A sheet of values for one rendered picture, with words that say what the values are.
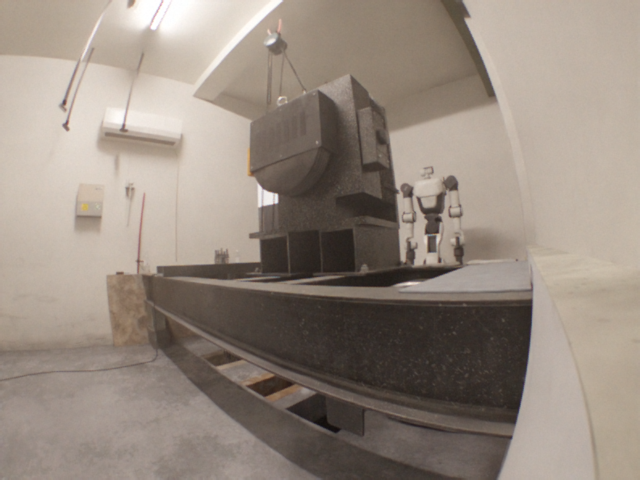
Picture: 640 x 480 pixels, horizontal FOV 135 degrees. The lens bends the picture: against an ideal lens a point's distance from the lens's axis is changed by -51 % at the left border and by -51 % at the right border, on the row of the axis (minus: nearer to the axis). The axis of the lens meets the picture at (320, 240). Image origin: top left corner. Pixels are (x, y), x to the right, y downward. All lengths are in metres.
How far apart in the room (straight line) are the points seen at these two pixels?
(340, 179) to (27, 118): 3.00
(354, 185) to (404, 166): 2.57
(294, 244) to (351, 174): 0.43
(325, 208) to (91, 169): 2.35
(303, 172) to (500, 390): 1.03
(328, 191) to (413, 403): 0.93
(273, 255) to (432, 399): 1.16
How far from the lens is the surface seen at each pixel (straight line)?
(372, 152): 1.17
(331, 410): 0.79
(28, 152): 3.10
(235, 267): 2.01
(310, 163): 1.16
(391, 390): 0.64
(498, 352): 0.53
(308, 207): 1.28
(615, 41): 0.15
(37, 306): 2.90
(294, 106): 1.33
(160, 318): 2.54
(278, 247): 1.53
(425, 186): 2.44
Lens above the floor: 0.74
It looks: 4 degrees up
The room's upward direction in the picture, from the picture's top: 3 degrees counter-clockwise
